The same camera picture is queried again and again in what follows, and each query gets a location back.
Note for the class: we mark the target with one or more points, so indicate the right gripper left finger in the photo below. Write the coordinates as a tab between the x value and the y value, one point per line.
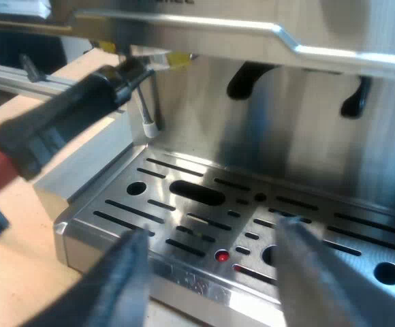
115	286

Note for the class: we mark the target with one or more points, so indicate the aluminium rail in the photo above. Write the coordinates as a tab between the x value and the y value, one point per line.
10	79

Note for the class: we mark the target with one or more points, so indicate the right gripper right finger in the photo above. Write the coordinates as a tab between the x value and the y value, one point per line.
310	272

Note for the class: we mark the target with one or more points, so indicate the steel espresso machine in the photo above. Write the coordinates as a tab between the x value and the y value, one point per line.
286	143

